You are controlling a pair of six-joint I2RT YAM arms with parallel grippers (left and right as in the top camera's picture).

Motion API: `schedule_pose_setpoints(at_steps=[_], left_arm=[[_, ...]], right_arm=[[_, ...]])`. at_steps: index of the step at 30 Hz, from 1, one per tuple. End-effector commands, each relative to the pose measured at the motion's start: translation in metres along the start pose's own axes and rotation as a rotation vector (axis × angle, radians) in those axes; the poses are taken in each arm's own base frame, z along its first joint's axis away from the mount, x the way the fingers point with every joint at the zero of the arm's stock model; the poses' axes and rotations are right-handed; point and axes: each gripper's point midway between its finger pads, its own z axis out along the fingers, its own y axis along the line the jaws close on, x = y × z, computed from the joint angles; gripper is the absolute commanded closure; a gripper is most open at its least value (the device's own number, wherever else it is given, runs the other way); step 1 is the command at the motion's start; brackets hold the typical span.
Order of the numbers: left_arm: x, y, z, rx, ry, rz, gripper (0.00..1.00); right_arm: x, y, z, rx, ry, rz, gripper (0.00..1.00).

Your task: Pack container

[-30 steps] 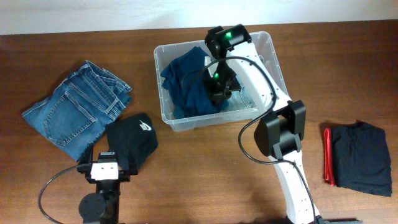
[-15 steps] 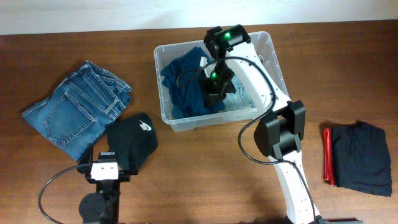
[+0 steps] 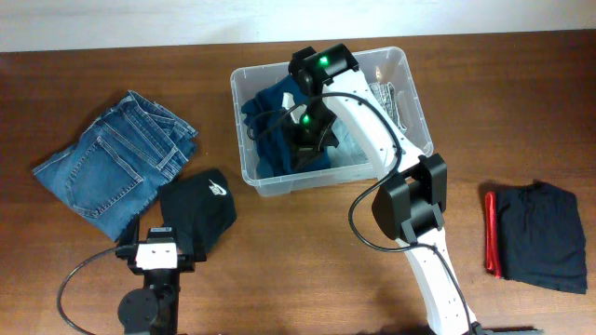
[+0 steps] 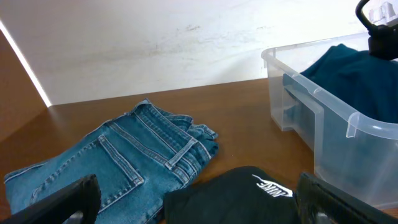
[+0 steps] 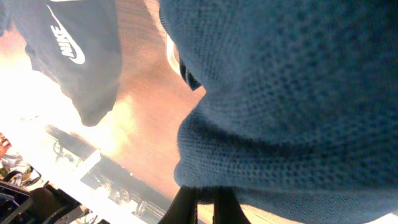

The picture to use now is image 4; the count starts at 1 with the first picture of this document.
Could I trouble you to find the clear plastic storage bin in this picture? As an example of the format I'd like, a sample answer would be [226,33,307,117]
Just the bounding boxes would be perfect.
[261,33,397,210]

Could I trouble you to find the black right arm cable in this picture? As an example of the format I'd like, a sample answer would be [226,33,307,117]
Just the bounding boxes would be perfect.
[354,0,379,32]

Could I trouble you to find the folded blue denim jeans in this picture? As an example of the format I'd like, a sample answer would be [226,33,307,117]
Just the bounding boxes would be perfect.
[4,100,218,223]

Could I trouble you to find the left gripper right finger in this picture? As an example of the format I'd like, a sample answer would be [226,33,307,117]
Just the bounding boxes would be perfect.
[295,172,397,224]

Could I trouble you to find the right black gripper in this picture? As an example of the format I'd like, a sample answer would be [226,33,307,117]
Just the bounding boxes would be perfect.
[368,25,397,60]

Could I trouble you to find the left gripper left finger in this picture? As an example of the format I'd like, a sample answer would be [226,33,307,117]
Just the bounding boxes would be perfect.
[1,174,101,224]

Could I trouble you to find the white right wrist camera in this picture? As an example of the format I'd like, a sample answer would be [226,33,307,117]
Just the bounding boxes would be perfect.
[366,0,397,27]

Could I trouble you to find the dark blue shirt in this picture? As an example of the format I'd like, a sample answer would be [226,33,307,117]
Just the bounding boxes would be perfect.
[300,44,397,123]

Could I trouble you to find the folded black Nike garment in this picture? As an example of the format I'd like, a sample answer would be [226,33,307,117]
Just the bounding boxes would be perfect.
[164,166,301,224]

